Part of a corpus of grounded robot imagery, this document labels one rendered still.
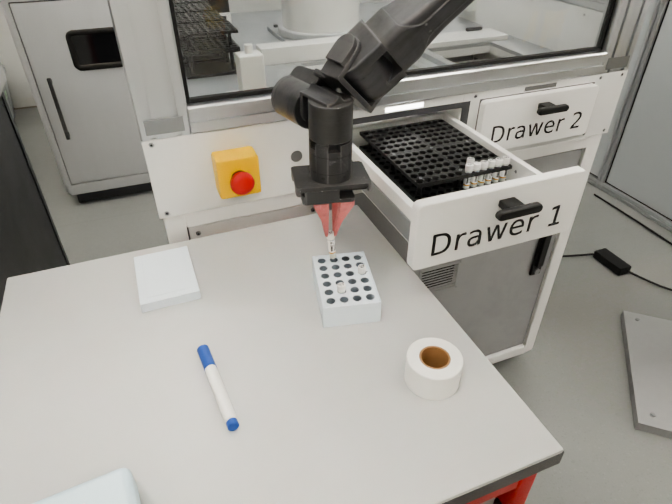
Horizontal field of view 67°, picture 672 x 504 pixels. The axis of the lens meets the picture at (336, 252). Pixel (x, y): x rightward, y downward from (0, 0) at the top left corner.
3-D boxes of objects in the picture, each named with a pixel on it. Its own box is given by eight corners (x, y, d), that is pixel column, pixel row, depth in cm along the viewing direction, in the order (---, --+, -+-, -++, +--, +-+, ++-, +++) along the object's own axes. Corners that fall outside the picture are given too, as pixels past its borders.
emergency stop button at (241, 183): (256, 194, 85) (254, 172, 82) (233, 198, 84) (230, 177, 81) (252, 186, 87) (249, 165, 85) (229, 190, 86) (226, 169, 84)
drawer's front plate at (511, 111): (585, 134, 114) (600, 85, 108) (476, 154, 106) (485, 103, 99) (579, 131, 116) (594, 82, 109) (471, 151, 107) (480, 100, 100)
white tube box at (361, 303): (380, 321, 74) (381, 301, 72) (323, 328, 73) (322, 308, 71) (363, 269, 84) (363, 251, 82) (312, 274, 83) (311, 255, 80)
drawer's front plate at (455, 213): (569, 230, 83) (588, 169, 76) (411, 271, 74) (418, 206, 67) (561, 225, 84) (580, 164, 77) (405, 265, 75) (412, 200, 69)
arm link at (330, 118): (325, 103, 59) (363, 93, 62) (293, 87, 64) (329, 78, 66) (325, 157, 63) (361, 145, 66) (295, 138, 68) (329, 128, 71)
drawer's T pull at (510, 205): (542, 212, 72) (544, 204, 71) (498, 223, 70) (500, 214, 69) (526, 200, 75) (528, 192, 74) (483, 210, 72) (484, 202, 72)
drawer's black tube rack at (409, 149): (504, 199, 87) (512, 165, 83) (414, 219, 82) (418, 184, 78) (437, 148, 104) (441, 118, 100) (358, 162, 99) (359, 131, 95)
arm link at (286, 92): (360, 35, 59) (395, 77, 66) (304, 16, 66) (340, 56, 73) (303, 122, 60) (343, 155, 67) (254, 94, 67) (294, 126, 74)
